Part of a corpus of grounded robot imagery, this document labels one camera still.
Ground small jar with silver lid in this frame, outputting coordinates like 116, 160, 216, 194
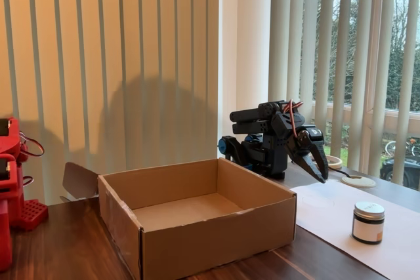
351, 201, 385, 245

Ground red leader arm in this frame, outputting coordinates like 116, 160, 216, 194
0, 117, 45, 273

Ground open cardboard box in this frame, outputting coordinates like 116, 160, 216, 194
60, 157, 298, 280

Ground masking tape roll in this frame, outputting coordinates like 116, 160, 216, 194
310, 153, 343, 170

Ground white paper sheet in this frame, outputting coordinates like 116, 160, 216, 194
290, 178, 420, 280

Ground black clamp with blue knob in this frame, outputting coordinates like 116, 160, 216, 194
218, 135, 253, 169

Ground white vertical blinds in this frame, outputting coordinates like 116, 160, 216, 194
268, 0, 420, 192
0, 0, 219, 205

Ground thin black grommet cable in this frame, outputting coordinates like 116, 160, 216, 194
327, 165, 354, 179

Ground beige desk cable grommet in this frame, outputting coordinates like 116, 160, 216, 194
341, 175, 377, 189

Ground red perforated base plate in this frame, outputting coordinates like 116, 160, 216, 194
18, 198, 49, 231

